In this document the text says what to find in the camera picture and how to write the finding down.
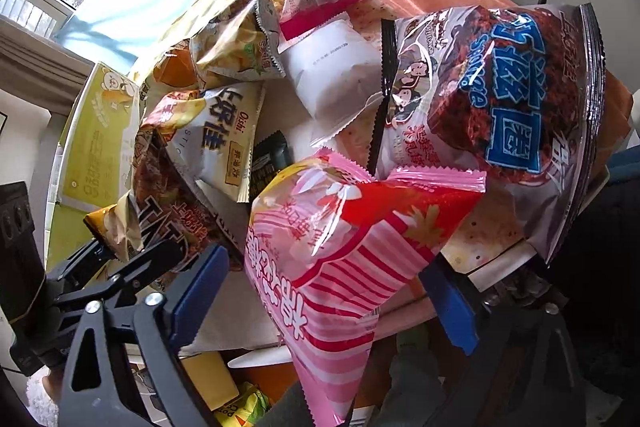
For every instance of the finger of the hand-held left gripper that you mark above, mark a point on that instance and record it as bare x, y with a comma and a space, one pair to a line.
75, 264
140, 269

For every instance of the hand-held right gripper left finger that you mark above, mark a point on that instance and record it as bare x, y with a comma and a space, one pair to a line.
200, 292

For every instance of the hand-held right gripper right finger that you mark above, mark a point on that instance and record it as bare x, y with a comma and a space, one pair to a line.
450, 307

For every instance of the orange brown foil bag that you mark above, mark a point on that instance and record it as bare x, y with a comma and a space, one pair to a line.
165, 207

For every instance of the pink striped snack packet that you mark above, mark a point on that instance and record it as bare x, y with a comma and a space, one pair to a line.
345, 257

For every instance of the yellow green cardboard box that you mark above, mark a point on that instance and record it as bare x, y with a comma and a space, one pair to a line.
95, 142

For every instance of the grey potato chip bag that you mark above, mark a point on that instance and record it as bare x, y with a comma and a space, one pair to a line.
235, 42

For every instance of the person's left forearm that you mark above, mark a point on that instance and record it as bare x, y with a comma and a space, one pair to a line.
42, 399

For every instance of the yellow card box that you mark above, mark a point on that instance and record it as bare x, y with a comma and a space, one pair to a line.
210, 379

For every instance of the yellow green snack packet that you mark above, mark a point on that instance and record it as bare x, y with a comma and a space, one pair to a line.
245, 407

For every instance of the small black packet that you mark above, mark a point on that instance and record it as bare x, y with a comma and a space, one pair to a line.
267, 157

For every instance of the white gold snack bag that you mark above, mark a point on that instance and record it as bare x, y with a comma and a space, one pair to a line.
220, 137

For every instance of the beige curtain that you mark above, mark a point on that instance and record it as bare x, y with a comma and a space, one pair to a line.
40, 67

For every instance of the purple snack bag blue label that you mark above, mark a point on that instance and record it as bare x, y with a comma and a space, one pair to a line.
500, 107

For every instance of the plain white packet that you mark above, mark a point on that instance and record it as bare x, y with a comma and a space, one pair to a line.
335, 67

